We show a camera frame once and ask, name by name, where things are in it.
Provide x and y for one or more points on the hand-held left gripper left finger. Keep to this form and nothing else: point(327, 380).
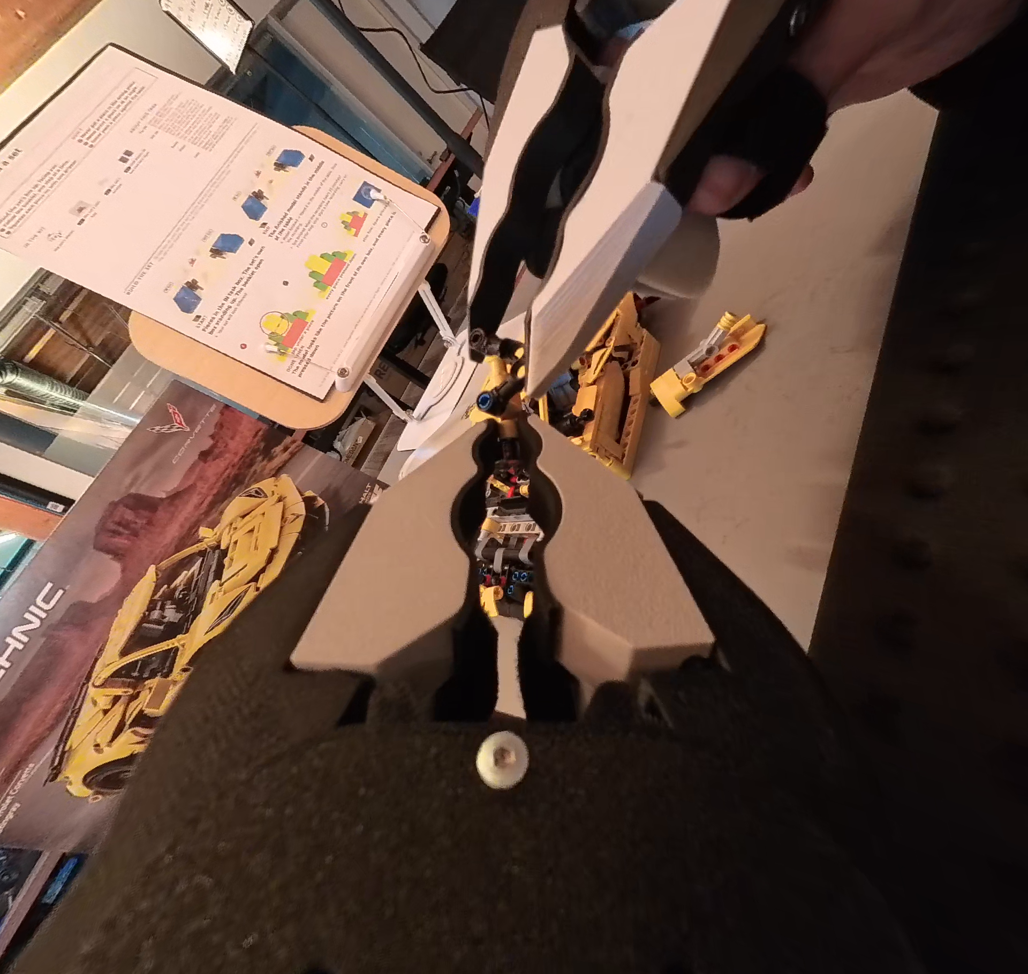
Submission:
point(386, 589)

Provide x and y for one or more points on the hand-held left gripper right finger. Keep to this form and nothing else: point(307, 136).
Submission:
point(630, 589)

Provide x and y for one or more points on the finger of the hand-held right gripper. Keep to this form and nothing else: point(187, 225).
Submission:
point(514, 155)
point(643, 139)

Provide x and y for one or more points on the small yellow brick assembly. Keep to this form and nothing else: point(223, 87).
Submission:
point(511, 541)

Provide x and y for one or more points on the grey desk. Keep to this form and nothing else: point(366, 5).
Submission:
point(787, 428)

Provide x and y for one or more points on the person's right hand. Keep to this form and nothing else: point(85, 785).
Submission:
point(932, 19)

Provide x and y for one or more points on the black monitor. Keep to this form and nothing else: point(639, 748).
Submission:
point(479, 27)

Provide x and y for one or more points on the yellow black brick subassembly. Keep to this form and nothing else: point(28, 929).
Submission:
point(611, 380)

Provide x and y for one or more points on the white board stand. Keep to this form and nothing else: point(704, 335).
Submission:
point(431, 380)

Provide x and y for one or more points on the toy car set box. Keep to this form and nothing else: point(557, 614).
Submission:
point(161, 589)

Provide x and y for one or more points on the yellow brick wing piece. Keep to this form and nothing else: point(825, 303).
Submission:
point(707, 364)

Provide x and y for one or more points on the printed instruction sheet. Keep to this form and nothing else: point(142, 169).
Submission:
point(225, 211)

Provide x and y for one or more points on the white notice sheet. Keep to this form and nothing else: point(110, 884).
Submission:
point(206, 7)

